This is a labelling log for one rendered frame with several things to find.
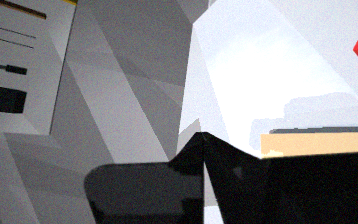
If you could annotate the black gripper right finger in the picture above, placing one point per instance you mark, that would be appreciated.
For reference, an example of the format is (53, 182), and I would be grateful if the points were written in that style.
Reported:
(247, 188)

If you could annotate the tan flat bar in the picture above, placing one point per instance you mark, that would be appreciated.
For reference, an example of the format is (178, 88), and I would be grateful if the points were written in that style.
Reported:
(304, 144)

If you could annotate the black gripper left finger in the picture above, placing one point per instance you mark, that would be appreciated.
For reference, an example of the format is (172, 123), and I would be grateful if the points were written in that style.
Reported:
(175, 187)

